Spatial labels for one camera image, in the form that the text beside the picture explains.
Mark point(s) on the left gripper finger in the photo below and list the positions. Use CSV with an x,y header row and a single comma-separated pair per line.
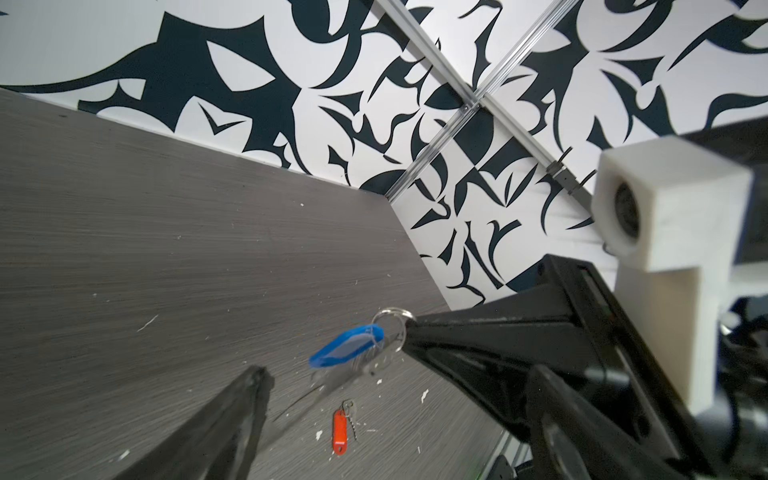
x,y
220,441

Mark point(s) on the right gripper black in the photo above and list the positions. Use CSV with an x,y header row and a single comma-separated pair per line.
x,y
598,406

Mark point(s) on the red capped key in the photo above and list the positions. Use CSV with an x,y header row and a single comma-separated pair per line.
x,y
343,427

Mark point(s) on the blue capped key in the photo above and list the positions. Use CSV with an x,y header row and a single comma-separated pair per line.
x,y
347,346

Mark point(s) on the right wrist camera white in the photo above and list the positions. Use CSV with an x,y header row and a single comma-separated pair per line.
x,y
672,214

